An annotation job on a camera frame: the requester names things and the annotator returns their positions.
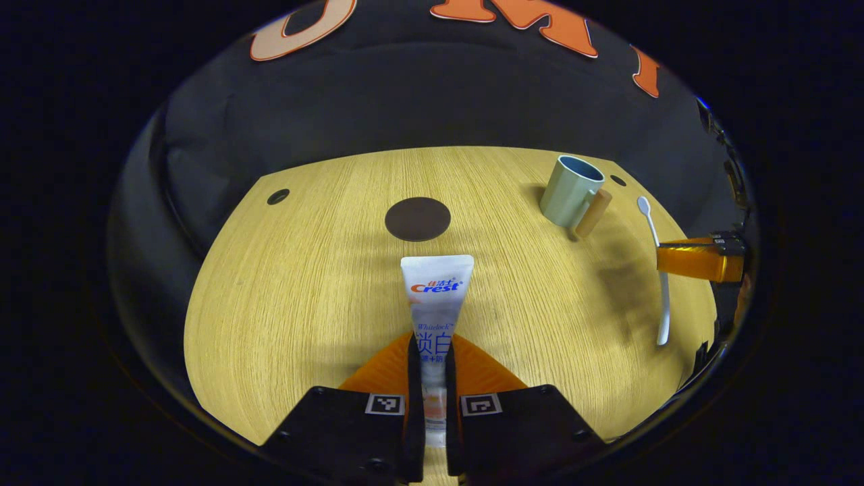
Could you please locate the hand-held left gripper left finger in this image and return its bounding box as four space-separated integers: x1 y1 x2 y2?
260 331 426 483

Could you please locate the black backdrop cloth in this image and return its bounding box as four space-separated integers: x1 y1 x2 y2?
108 0 750 406

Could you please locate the pale green cup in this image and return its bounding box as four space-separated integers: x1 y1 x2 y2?
539 155 614 240

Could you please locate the dark brown round coaster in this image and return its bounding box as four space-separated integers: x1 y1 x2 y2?
385 196 452 242

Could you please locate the white toothpaste tube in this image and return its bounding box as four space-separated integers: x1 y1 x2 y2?
400 254 475 448

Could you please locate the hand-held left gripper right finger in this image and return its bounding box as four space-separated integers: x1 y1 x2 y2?
444 331 608 483

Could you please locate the white toothbrush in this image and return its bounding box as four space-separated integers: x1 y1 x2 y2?
637 196 672 347

